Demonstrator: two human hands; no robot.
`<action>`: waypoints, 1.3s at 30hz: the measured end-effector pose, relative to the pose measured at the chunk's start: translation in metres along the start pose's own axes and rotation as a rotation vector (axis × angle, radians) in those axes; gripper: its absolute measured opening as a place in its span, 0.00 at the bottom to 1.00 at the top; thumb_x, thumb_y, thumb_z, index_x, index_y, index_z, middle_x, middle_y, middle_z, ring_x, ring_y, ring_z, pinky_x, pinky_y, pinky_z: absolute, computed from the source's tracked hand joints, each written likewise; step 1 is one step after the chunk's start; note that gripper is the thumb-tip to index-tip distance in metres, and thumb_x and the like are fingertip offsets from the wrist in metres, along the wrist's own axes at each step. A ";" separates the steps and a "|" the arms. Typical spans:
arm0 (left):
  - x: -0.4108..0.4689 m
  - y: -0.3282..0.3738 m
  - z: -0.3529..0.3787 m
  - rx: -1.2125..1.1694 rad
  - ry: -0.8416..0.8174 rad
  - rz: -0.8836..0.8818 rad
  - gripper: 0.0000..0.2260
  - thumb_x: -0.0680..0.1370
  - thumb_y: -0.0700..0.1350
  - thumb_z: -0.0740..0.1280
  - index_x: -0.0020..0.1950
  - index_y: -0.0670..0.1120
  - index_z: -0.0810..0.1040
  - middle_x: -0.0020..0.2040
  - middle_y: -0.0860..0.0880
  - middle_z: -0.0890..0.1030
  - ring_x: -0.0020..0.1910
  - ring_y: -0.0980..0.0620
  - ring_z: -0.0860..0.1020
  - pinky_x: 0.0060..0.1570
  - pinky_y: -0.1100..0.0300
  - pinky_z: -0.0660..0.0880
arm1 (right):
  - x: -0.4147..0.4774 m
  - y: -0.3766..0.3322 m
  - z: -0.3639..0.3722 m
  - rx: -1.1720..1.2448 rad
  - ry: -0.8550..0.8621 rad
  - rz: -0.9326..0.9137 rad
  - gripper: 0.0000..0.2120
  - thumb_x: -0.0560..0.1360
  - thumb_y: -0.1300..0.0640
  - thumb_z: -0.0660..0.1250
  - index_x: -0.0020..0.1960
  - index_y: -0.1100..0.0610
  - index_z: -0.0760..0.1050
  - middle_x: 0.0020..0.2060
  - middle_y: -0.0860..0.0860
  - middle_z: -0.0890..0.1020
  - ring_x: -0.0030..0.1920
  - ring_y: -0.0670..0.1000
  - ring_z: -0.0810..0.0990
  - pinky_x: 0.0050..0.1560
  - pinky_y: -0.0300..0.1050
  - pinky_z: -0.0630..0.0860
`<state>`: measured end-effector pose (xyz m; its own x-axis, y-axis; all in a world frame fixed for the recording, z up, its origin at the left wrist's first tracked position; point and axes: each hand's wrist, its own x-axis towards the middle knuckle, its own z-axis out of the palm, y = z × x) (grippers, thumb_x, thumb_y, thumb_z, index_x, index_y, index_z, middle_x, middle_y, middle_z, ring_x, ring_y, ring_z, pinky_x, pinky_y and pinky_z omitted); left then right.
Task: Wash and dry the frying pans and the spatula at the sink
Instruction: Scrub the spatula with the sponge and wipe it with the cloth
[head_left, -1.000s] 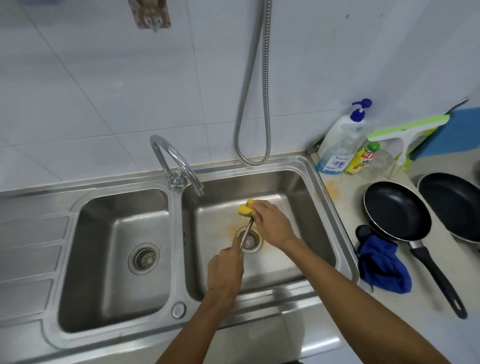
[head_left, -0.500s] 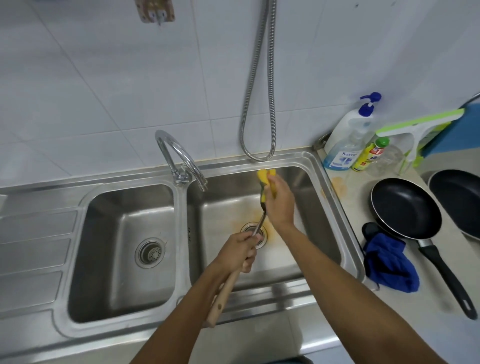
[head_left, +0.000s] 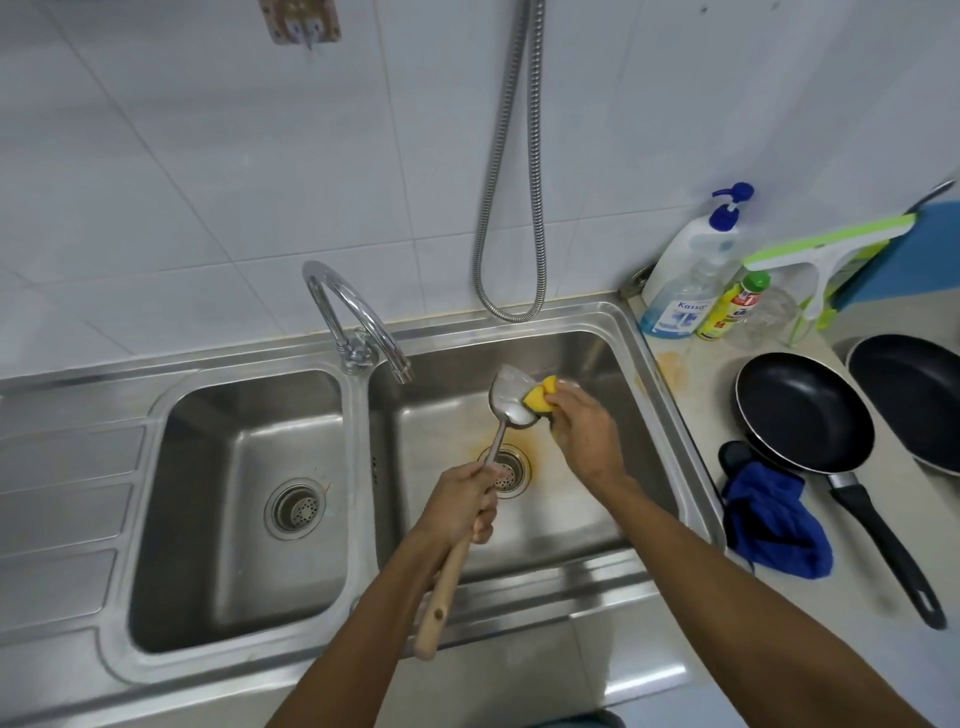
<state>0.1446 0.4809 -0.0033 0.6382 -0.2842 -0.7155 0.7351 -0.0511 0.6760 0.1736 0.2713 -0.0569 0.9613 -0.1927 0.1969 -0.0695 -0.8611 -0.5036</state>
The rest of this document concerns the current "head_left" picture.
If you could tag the person's left forearm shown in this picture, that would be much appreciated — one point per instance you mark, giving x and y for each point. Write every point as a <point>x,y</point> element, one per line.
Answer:
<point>360,637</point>

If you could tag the small yellow bottle green cap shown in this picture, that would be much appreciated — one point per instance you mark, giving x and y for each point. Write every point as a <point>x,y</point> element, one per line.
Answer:
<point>727,307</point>

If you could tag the green knife block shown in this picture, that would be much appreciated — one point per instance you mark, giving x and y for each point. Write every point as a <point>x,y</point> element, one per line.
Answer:
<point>847,281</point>

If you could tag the blue cutting board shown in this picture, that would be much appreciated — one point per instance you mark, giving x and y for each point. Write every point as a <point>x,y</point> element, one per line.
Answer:
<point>911,255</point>

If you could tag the clear glass cup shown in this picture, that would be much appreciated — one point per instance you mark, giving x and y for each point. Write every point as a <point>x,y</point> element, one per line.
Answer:
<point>765,319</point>

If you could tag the chrome faucet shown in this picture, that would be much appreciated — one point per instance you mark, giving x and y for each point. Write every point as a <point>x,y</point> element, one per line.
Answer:
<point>352,300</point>

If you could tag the medium black frying pan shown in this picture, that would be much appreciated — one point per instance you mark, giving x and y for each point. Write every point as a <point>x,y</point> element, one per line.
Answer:
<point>907,397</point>

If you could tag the green white squeegee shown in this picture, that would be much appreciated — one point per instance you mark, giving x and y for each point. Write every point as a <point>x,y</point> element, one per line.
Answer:
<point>825,247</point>

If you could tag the person's left hand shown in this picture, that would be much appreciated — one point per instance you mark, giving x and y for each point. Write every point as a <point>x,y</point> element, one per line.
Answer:
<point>461,506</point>

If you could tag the person's right forearm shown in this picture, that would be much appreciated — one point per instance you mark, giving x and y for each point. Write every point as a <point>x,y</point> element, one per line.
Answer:
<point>750,607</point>

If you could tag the small black frying pan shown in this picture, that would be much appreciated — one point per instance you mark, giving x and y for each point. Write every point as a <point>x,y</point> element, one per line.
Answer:
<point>806,409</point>

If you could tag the yellow sponge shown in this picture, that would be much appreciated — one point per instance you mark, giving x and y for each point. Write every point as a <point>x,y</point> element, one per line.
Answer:
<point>541,394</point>

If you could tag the person's right hand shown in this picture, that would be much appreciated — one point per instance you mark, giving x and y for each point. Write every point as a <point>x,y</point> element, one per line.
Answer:
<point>589,439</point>

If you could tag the brown adhesive wall hook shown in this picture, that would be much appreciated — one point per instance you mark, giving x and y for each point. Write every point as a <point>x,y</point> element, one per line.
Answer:
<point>296,19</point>

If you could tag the person's camouflage trousers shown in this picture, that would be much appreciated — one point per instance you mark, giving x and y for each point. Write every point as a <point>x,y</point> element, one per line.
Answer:
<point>592,720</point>

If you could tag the clear pump soap bottle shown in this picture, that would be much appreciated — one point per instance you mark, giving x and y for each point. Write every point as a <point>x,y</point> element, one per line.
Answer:
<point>682,281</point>

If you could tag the blue microfibre cloth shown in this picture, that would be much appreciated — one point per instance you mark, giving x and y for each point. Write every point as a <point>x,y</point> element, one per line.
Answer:
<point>780,525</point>

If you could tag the stainless steel double sink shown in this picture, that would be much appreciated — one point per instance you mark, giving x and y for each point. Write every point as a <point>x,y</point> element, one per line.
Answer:
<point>225,465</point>

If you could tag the metal sink strainer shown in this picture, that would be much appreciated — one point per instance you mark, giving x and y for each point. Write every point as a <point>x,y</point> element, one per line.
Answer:
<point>295,510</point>
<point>514,469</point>

